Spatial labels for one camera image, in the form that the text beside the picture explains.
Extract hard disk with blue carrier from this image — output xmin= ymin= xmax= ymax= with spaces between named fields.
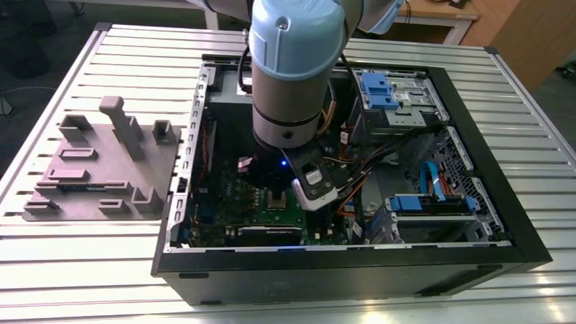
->
xmin=387 ymin=192 xmax=479 ymax=217

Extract orange wire bundle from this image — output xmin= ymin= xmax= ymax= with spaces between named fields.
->
xmin=337 ymin=198 xmax=362 ymax=219

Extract grey power supply unit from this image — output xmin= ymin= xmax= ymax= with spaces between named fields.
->
xmin=206 ymin=71 xmax=257 ymax=157

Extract green motherboard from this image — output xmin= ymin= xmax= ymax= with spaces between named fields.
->
xmin=185 ymin=157 xmax=355 ymax=247

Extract black wire bundle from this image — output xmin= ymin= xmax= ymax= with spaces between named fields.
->
xmin=337 ymin=124 xmax=451 ymax=200

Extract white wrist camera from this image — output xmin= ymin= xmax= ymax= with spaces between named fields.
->
xmin=287 ymin=158 xmax=342 ymax=213

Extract silver disk bay frame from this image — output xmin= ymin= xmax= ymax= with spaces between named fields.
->
xmin=382 ymin=194 xmax=513 ymax=244

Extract RAM stick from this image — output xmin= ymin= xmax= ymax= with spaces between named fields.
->
xmin=58 ymin=184 xmax=110 ymax=193

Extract blue drive carrier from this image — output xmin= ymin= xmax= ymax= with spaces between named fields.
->
xmin=359 ymin=72 xmax=403 ymax=111

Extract grey parts rack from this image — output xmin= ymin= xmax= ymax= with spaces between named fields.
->
xmin=22 ymin=95 xmax=186 ymax=222

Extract white desk frame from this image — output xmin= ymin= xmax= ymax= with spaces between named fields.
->
xmin=202 ymin=0 xmax=254 ymax=32

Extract black PC case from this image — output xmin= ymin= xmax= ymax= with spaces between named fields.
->
xmin=151 ymin=53 xmax=554 ymax=306

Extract black case fan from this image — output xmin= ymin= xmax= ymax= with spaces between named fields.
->
xmin=198 ymin=113 xmax=223 ymax=192

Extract metal drive cage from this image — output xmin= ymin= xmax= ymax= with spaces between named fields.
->
xmin=350 ymin=70 xmax=451 ymax=146

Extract wooden cabinet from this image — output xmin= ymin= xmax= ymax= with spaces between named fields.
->
xmin=489 ymin=0 xmax=576 ymax=94

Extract black graphics card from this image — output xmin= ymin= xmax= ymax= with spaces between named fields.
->
xmin=225 ymin=224 xmax=303 ymax=246

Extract blue SATA wire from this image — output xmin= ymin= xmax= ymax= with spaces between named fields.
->
xmin=421 ymin=161 xmax=451 ymax=203

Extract wooden desk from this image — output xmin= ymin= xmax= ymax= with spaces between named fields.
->
xmin=395 ymin=0 xmax=483 ymax=45

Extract CPU socket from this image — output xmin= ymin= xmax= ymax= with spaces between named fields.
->
xmin=265 ymin=190 xmax=293 ymax=213

